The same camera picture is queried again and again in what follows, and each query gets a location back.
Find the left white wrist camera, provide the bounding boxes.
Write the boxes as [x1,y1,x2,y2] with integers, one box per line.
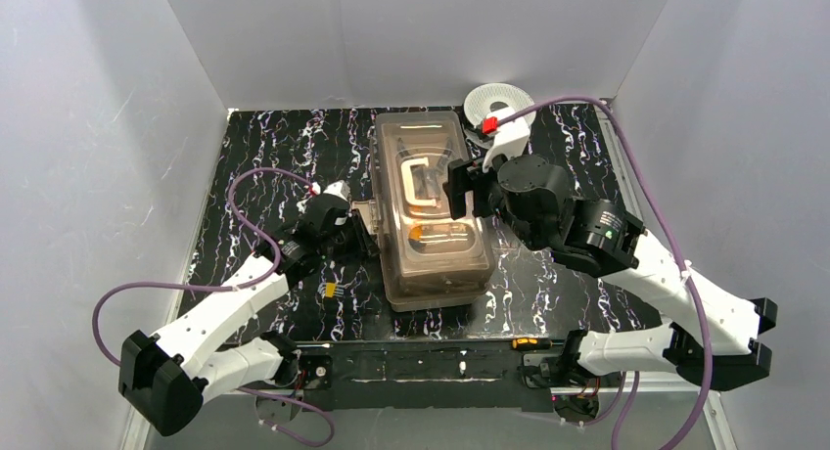
[310,180,350,203]

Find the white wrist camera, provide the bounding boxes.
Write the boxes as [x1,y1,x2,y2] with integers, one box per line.
[482,107,530,172]
[310,180,350,203]

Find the purple cable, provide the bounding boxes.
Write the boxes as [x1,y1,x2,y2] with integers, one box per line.
[90,168,335,448]
[483,97,715,450]

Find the beige plastic tool box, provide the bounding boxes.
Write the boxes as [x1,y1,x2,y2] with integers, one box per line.
[358,112,495,312]

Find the black marble pattern mat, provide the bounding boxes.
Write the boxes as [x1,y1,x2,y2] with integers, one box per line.
[189,104,658,346]

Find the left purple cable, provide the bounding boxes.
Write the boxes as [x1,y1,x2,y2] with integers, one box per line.
[90,168,335,448]

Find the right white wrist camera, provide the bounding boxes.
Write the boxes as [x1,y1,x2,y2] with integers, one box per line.
[482,107,530,172]

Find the yellow hex key set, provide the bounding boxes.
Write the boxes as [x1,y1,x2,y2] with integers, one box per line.
[318,283,345,298]

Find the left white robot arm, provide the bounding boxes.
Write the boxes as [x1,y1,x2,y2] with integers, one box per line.
[118,188,376,436]

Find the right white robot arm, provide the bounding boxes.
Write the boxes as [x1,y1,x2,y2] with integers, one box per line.
[443,155,777,391]

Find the orange handle pliers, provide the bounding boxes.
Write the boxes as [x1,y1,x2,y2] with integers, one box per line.
[407,222,469,248]

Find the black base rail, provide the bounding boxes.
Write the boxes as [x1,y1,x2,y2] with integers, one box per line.
[277,338,572,412]

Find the white filament spool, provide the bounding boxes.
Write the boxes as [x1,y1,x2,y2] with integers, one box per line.
[463,83,534,150]

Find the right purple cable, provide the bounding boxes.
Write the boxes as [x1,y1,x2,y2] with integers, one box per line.
[483,97,715,450]

